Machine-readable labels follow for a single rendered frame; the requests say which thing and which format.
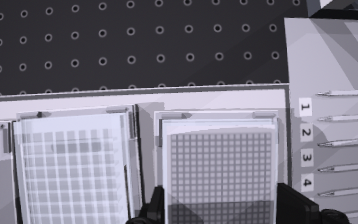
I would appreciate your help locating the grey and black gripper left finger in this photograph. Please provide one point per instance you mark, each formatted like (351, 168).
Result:
(153, 212)

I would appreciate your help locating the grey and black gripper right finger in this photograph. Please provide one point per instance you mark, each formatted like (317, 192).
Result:
(294, 208)

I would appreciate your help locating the white well plate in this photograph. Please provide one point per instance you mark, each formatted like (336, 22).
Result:
(220, 171)
(50, 165)

